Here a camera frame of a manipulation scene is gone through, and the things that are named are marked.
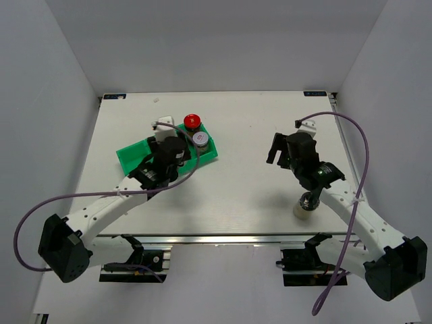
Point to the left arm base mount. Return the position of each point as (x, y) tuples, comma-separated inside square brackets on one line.
[(139, 263)]

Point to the silver lid glass jar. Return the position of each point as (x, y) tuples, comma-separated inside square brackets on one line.
[(202, 141)]

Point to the black grinder white jar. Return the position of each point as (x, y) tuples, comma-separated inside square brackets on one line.
[(306, 206)]

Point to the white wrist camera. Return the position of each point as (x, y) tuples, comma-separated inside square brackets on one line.
[(163, 128), (307, 126)]

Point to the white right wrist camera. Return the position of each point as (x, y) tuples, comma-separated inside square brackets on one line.
[(307, 126)]

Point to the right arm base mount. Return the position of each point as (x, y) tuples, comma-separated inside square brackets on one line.
[(300, 264)]

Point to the green plastic divided bin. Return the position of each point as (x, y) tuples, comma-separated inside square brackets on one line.
[(131, 156)]

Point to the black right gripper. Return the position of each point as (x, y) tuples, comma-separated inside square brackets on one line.
[(279, 144)]

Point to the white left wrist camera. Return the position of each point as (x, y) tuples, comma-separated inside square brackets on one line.
[(163, 128)]

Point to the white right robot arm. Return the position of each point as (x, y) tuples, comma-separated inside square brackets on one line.
[(391, 263)]

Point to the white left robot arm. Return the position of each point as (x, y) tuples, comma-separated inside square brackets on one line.
[(152, 200)]

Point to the red cap sauce bottle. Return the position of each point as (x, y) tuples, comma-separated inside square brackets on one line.
[(192, 123)]

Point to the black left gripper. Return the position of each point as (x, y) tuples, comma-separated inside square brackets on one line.
[(152, 145)]

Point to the blue label sticker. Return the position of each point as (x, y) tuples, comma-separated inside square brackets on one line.
[(120, 96), (311, 93)]

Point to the blue label sticker left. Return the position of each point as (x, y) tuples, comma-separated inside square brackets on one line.
[(120, 96)]

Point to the blue label sticker right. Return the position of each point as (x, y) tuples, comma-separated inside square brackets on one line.
[(311, 93)]

